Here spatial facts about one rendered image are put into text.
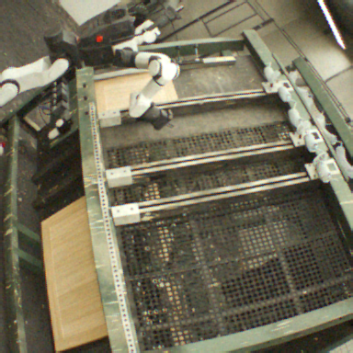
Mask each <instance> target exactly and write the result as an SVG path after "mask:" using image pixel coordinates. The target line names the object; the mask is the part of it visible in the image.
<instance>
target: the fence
mask: <svg viewBox="0 0 353 353"><path fill-rule="evenodd" d="M228 57H233V60H230V59H229V60H226V58H228ZM228 57H216V58H223V59H224V60H223V61H216V58H209V59H203V60H204V63H192V64H186V65H179V66H178V67H179V70H190V69H196V68H202V67H209V66H212V67H214V66H220V65H226V64H229V65H232V64H235V62H236V60H235V58H234V56H228ZM144 73H149V72H148V70H143V69H136V68H133V69H130V70H123V71H117V72H111V73H105V74H100V75H94V83H95V82H101V81H103V80H108V79H114V78H120V77H126V76H133V75H137V74H144Z"/></svg>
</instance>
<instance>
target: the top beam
mask: <svg viewBox="0 0 353 353"><path fill-rule="evenodd" d="M242 36H243V37H244V38H245V46H246V48H247V49H248V50H249V51H250V53H251V55H252V57H254V59H255V61H256V64H258V66H259V68H260V70H261V72H262V73H263V69H264V68H267V67H268V66H269V65H270V63H271V65H270V67H269V68H271V69H272V70H273V72H276V71H277V70H278V72H279V69H280V67H279V65H278V63H276V61H275V59H274V58H273V56H272V54H271V52H270V50H269V49H268V47H267V46H266V44H265V43H264V42H263V40H262V39H260V37H259V35H258V34H257V33H256V31H255V30H254V29H251V30H247V29H245V30H243V34H242ZM263 74H264V73H263ZM264 75H265V74H264ZM277 79H280V80H282V81H284V80H287V79H286V77H285V75H284V74H283V75H281V73H279V76H278V77H277ZM288 92H289V93H290V99H292V100H295V101H296V102H297V104H296V106H295V108H294V104H295V102H293V101H291V100H290V101H289V102H285V101H283V100H282V99H281V98H280V97H279V94H278V93H277V98H278V100H279V103H280V104H281V107H282V109H284V111H285V113H286V115H287V117H289V111H290V109H292V108H294V109H296V110H297V111H298V112H299V116H300V117H301V118H302V119H303V121H304V122H305V121H307V120H308V122H310V121H309V119H310V118H311V117H310V116H309V114H308V112H307V111H306V109H305V107H304V106H303V104H302V102H301V101H300V99H299V97H298V96H297V94H296V92H295V91H294V90H292V91H288ZM304 122H303V123H304ZM317 149H319V150H322V151H324V153H326V150H328V148H327V147H326V146H325V143H324V142H321V143H318V148H317ZM305 152H306V153H307V154H308V156H309V158H310V160H311V162H312V163H313V160H314V158H315V157H316V156H317V155H318V156H320V155H319V154H322V152H320V151H318V150H316V151H315V152H312V153H311V152H310V151H309V150H308V149H307V148H306V146H305ZM327 167H328V169H329V171H336V169H335V167H334V164H329V165H327ZM331 178H332V179H334V180H338V182H335V181H333V180H330V181H329V182H327V183H324V182H323V181H321V180H320V182H321V183H322V185H323V187H324V190H325V193H326V196H327V197H328V198H329V200H330V201H329V202H330V204H331V205H332V208H333V210H334V212H335V215H336V218H337V219H338V221H339V224H340V226H341V229H342V231H343V233H344V235H345V237H346V239H347V242H348V246H349V248H350V250H351V253H352V256H353V195H352V194H351V190H350V189H349V188H348V185H347V182H345V181H344V178H343V177H342V175H341V174H337V175H332V176H331Z"/></svg>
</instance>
